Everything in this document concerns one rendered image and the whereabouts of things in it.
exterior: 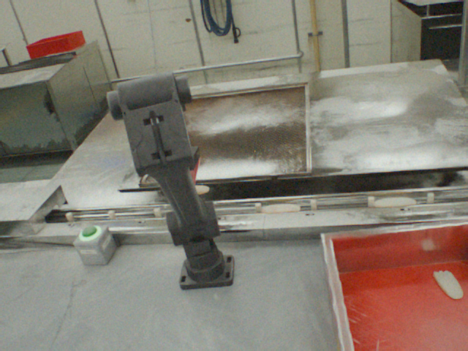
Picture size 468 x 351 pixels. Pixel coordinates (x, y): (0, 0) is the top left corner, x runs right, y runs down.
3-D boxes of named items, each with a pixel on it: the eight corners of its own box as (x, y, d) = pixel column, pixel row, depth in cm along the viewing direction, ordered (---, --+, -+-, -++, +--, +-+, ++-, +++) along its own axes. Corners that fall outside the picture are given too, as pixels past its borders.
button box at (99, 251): (85, 276, 103) (69, 243, 97) (98, 255, 110) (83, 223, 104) (113, 276, 101) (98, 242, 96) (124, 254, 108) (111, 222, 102)
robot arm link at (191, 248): (188, 262, 85) (212, 257, 86) (176, 225, 80) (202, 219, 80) (185, 237, 93) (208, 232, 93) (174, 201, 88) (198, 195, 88)
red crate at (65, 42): (29, 58, 402) (24, 46, 396) (45, 50, 433) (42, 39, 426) (72, 50, 394) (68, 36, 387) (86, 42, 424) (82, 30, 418)
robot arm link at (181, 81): (115, 128, 52) (194, 109, 53) (103, 85, 51) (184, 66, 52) (147, 113, 94) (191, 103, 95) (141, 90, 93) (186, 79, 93)
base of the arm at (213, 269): (179, 289, 88) (232, 286, 86) (170, 263, 84) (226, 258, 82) (185, 263, 95) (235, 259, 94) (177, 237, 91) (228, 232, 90)
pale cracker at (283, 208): (260, 216, 102) (259, 212, 101) (262, 207, 105) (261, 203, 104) (300, 213, 99) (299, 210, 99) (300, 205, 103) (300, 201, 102)
